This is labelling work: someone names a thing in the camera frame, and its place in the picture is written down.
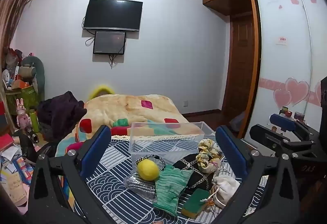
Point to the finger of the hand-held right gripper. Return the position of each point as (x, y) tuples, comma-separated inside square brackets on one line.
[(270, 139), (282, 121)]

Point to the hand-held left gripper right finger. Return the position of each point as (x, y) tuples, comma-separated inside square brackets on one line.
[(231, 150)]

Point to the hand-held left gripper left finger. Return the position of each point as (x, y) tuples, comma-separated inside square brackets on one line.
[(95, 150)]

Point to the yellow floral scrunchie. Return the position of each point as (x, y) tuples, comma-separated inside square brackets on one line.
[(208, 155)]

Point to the yellow felt ball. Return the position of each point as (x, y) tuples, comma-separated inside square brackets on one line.
[(148, 169)]

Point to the silver grey knit cloth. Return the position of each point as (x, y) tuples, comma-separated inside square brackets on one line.
[(141, 187)]

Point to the green and yellow sponge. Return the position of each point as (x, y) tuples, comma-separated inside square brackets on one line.
[(195, 202)]

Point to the clear plastic box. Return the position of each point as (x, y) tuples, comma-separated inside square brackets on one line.
[(163, 147)]

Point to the green knit cloth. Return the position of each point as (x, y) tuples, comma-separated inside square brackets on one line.
[(170, 188)]

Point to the small red jar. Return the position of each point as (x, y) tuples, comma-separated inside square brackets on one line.
[(288, 113)]

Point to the grey cloth bundle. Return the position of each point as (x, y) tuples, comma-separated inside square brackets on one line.
[(237, 121)]

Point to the navy patterned cloth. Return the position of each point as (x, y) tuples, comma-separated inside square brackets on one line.
[(120, 188)]

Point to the beige blanket with coloured squares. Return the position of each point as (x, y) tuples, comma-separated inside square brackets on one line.
[(122, 109)]

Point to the dark clothes pile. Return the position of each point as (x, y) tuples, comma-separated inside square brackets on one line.
[(61, 114)]

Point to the white sliding wardrobe door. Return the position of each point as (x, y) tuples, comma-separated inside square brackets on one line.
[(319, 47), (281, 65)]

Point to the yellow pillow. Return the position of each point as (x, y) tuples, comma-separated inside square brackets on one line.
[(101, 91)]

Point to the black cylinder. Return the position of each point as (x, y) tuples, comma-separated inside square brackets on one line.
[(32, 134)]

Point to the brown wooden door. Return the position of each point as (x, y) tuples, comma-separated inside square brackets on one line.
[(241, 68)]

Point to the green bottle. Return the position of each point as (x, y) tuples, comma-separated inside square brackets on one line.
[(34, 121)]

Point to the black angular object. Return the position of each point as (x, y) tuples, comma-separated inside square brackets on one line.
[(26, 147)]

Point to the red and white label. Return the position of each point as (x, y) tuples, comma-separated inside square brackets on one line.
[(281, 40)]

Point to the pink rabbit figure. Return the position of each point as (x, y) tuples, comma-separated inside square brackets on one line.
[(22, 115)]

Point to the pile of papers and books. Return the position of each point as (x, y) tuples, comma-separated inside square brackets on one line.
[(15, 178)]

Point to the green storage box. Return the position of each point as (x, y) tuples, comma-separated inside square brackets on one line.
[(21, 100)]

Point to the red book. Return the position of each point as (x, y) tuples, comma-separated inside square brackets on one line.
[(5, 141)]

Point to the grey plush toy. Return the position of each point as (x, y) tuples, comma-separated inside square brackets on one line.
[(38, 70)]

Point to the brown curtain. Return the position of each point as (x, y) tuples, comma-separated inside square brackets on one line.
[(14, 9)]

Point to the white wall socket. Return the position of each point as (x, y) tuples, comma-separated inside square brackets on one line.
[(185, 103)]

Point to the small black wall monitor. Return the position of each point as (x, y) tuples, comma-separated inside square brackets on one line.
[(109, 42)]

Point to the black wall television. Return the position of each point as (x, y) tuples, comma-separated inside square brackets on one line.
[(112, 14)]

